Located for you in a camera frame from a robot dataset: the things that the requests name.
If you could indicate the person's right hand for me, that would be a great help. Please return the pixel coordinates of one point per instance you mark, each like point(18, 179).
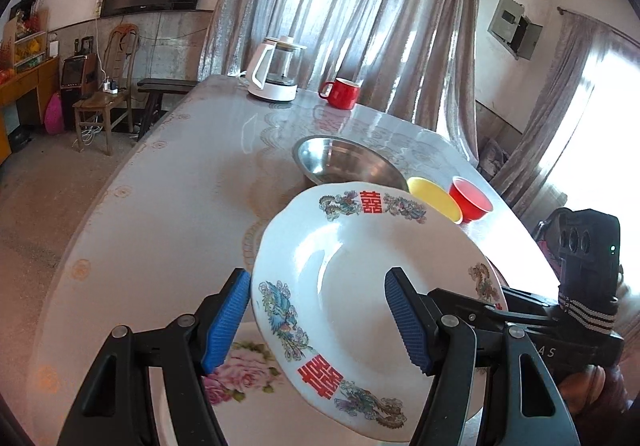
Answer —
point(582, 391)

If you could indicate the yellow bowl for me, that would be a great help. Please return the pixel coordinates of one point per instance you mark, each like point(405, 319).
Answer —
point(432, 196)

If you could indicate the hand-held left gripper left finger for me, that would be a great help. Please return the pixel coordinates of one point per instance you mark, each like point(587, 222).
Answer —
point(227, 321)

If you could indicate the wide beige window curtain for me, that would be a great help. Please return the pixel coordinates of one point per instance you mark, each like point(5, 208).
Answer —
point(350, 1)

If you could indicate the grey wall electrical box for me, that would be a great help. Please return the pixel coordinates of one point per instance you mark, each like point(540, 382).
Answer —
point(510, 23)

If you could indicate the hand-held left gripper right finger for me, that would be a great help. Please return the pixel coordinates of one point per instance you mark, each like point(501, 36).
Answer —
point(407, 321)

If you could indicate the narrow beige window curtain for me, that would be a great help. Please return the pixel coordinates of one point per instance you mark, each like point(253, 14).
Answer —
point(560, 101)

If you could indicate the brown floor speaker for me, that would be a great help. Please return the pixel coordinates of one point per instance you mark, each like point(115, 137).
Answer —
point(77, 76)

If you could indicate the white wall box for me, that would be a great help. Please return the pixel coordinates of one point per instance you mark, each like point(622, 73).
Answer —
point(55, 48)

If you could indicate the stainless steel basin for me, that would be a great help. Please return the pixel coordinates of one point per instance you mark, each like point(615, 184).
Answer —
point(345, 161)

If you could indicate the white power strip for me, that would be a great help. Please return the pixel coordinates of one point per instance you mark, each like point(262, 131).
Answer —
point(110, 87)

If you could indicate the dark wooden bench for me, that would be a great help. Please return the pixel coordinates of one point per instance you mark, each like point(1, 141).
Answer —
point(162, 86)

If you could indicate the person's right forearm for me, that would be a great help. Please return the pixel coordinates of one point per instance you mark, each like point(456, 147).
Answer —
point(622, 391)

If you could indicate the red mug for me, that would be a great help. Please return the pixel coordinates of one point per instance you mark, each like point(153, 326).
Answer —
point(342, 93)

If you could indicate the wooden desk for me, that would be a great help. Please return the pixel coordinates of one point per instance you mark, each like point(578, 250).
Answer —
point(30, 81)

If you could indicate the white glass electric kettle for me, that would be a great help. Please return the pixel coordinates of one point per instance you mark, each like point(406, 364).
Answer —
point(272, 76)

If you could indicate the pink bag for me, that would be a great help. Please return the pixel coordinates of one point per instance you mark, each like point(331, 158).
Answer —
point(53, 113)

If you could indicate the grey cloth bundle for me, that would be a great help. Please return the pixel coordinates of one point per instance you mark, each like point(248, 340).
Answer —
point(495, 156)

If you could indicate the white pink floral plate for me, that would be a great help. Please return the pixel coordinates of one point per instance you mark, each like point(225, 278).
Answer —
point(240, 376)

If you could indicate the white phoenix print plate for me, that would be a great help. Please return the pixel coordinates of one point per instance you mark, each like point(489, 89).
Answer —
point(350, 276)

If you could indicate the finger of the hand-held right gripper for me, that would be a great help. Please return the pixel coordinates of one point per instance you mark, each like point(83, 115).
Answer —
point(532, 301)
point(470, 308)

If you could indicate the cluttered display shelf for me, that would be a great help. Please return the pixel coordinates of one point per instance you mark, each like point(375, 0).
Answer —
point(22, 41)

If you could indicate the red plastic cup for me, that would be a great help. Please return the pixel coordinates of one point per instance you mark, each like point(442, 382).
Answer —
point(470, 201)

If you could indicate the wooden chair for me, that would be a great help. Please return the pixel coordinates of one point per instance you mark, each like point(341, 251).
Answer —
point(97, 103)

